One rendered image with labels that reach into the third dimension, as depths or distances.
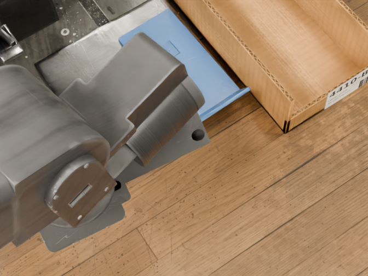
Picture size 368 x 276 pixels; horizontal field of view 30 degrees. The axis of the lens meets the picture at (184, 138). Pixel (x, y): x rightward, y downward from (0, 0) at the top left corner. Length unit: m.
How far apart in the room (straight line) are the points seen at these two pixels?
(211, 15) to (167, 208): 0.21
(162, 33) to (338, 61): 0.20
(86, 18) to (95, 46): 0.06
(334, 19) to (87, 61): 0.28
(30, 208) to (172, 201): 0.37
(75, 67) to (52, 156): 0.44
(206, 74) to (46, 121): 0.42
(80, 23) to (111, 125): 0.44
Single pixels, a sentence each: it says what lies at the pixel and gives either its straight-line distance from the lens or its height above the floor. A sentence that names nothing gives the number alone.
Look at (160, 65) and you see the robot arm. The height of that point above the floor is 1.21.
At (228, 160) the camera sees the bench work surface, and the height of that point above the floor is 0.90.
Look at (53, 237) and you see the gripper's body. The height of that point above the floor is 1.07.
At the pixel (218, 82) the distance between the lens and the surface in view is 0.75.
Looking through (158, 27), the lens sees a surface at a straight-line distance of 0.79.
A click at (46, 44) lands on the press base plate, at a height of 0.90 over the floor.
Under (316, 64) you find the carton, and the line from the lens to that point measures 0.79.
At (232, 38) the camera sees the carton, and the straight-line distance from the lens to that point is 0.73.
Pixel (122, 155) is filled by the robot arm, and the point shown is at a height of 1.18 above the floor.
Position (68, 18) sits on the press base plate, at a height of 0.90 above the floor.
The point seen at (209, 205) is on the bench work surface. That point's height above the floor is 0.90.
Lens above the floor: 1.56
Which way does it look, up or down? 63 degrees down
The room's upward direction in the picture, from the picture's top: 6 degrees counter-clockwise
